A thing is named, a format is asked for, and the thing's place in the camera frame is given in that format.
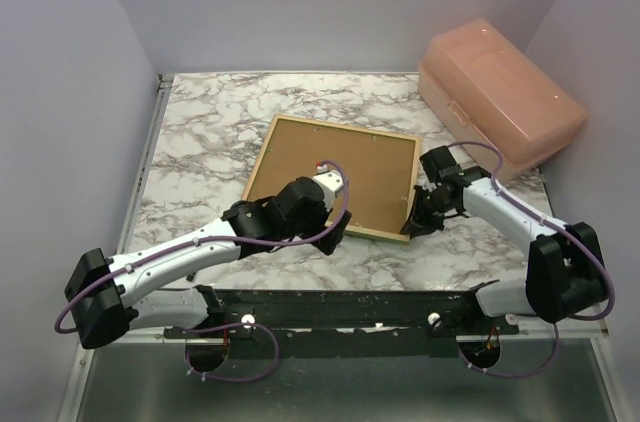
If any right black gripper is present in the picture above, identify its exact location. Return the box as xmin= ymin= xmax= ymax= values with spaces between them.
xmin=404 ymin=184 xmax=456 ymax=237

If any brown cardboard backing board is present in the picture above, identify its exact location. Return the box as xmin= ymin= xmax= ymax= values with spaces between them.
xmin=247 ymin=119 xmax=417 ymax=236

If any green wooden picture frame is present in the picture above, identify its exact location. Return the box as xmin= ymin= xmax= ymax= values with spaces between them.
xmin=240 ymin=114 xmax=423 ymax=243

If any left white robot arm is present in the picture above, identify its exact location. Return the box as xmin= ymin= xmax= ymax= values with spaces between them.
xmin=61 ymin=167 xmax=351 ymax=349

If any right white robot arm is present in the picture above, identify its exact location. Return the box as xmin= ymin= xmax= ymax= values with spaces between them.
xmin=401 ymin=145 xmax=616 ymax=334

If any pink plastic storage box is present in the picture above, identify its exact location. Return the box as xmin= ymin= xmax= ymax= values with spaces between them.
xmin=418 ymin=19 xmax=587 ymax=184

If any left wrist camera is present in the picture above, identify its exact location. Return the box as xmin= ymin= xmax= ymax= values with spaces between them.
xmin=312 ymin=163 xmax=344 ymax=209

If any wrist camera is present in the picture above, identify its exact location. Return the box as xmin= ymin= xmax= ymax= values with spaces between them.
xmin=312 ymin=163 xmax=344 ymax=209
xmin=419 ymin=146 xmax=461 ymax=184

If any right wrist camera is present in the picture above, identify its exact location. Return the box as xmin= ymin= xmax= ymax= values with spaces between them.
xmin=419 ymin=146 xmax=461 ymax=184

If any aluminium rail frame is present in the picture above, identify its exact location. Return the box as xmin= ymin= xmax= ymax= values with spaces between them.
xmin=54 ymin=72 xmax=176 ymax=422

